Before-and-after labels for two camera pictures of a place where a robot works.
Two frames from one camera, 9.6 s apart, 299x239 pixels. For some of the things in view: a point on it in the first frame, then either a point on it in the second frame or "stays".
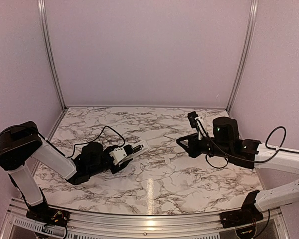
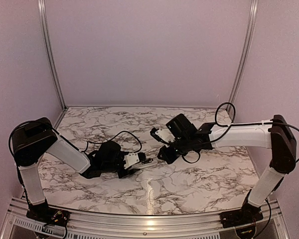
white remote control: x=138 y=148 → x=155 y=161
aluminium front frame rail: x=17 y=225 stays
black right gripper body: x=219 y=149 → x=171 y=157
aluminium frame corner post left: x=50 y=54 stays
